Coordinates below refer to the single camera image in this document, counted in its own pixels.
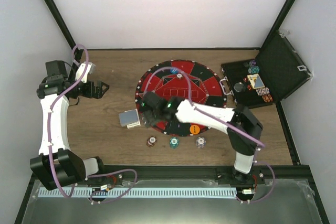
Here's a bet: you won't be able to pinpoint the green blue chip stack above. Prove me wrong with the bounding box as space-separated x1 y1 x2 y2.
170 137 179 149

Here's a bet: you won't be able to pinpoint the teal chips in case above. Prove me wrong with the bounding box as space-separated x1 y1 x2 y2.
248 66 260 74

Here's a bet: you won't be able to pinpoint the orange round blind button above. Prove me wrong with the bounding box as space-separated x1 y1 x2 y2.
190 124 201 135

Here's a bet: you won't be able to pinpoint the white card box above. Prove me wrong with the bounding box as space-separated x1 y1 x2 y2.
127 122 141 129

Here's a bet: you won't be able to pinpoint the card deck in case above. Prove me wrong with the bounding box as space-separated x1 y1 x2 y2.
247 74 265 89

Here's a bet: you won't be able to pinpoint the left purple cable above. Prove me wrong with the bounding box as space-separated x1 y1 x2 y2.
48 44 89 199

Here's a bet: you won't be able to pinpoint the purple cable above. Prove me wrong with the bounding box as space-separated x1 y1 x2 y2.
143 67 265 148
48 44 89 199

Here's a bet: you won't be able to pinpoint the purple white chip stack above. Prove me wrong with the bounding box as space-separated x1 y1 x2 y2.
195 137 206 148

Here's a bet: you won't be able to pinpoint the round red black poker mat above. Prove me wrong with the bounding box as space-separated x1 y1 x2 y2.
134 60 227 138

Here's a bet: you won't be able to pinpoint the grey playing card deck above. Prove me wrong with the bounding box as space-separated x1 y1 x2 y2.
119 109 139 126

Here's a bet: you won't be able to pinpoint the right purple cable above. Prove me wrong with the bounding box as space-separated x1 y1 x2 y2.
143 67 265 148

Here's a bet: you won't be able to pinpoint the red black chip stack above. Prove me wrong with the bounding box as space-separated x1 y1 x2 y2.
146 136 157 147

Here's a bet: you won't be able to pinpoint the black round puck in case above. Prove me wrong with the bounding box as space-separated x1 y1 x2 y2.
234 82 246 92

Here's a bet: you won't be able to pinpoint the black poker chip case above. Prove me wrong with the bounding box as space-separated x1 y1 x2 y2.
221 31 312 109

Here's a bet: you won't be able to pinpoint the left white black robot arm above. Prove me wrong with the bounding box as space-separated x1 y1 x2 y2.
30 60 109 190

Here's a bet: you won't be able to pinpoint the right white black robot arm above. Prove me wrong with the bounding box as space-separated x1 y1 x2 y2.
140 92 265 184

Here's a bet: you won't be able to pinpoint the light blue slotted cable duct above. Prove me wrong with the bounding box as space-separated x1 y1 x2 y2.
38 187 237 198

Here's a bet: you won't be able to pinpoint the blue round blind button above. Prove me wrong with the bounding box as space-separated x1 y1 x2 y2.
170 68 179 74

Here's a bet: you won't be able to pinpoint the orange chips in case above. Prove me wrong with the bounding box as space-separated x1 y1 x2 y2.
262 94 273 103

